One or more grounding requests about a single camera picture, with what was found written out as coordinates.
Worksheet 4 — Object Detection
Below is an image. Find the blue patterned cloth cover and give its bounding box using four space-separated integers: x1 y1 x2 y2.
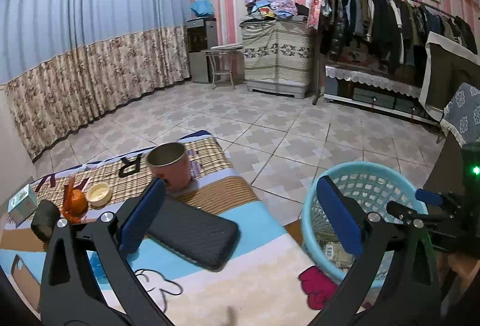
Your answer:
440 82 480 147

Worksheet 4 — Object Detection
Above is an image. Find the pink metal cup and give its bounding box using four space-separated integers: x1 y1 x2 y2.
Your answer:
145 142 192 192

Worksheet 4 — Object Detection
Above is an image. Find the black roll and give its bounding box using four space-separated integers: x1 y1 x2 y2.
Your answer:
30 199 60 243

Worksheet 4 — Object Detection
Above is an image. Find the small teal box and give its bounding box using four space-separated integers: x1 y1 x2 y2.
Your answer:
7 184 38 226

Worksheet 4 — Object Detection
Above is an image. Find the light blue plastic basket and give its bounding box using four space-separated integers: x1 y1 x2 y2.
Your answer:
301 161 428 284

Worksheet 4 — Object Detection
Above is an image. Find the small yellow bowl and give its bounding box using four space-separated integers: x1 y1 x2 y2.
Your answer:
86 182 112 208

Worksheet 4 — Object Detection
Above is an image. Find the clothes rack with dark garments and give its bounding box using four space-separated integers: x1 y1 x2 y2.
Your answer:
317 0 479 85

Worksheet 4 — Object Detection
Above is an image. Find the black rectangular case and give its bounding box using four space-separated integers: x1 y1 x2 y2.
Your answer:
147 197 240 272

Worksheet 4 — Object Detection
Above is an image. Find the cloth covered cabinet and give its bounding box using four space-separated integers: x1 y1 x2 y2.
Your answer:
241 20 313 99

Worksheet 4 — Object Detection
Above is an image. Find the pile of folded clothes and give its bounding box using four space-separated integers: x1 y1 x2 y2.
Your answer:
245 0 298 21

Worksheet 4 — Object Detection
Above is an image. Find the blue and floral curtain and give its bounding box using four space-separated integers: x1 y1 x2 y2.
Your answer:
1 0 191 159

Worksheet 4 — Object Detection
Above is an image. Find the low tv stand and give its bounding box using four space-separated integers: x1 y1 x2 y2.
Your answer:
320 64 439 125

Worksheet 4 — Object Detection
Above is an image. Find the white label paper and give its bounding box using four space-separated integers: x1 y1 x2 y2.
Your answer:
324 243 337 260

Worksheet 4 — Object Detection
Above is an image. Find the water dispenser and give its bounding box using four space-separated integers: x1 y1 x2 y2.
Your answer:
186 17 218 84

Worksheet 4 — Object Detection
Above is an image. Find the blue bag potted plant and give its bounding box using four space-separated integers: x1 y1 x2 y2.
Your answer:
190 0 215 18

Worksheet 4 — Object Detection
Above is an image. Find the small wooden stool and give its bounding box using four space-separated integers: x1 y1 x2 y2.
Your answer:
202 43 243 91

